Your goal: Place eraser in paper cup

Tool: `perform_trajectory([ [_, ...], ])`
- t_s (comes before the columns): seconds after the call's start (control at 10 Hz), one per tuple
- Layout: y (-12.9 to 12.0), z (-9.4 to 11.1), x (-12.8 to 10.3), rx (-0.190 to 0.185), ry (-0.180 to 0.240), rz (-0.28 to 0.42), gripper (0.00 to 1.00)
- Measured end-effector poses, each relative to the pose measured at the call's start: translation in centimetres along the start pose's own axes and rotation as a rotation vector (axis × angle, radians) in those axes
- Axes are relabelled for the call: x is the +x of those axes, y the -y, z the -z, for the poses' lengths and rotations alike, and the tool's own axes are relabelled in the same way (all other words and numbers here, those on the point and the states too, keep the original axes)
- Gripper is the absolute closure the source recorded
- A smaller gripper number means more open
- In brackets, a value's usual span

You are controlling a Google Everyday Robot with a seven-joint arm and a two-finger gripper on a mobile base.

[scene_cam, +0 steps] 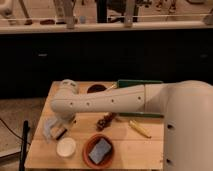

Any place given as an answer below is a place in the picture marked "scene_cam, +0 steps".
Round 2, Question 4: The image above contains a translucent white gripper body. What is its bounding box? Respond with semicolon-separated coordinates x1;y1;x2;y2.
43;116;75;142

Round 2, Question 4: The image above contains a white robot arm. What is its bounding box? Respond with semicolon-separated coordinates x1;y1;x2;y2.
50;79;213;171

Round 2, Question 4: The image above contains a white paper cup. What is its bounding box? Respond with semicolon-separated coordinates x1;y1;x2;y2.
56;137;76;157

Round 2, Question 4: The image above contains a terracotta round bowl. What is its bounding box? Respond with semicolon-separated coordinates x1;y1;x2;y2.
82;134;115;169

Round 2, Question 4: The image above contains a blue sponge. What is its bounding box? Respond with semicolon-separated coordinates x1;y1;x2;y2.
89;138;112;164

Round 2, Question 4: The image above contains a dark brown round dish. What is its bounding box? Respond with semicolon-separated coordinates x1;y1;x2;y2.
87;84;106;93

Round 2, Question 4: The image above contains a green flat board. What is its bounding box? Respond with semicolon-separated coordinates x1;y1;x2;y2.
117;79;162;118

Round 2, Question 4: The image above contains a black cable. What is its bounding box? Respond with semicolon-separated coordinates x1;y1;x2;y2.
0;118;32;146

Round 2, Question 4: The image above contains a white horizontal rail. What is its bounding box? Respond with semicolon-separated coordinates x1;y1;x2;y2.
0;21;213;34

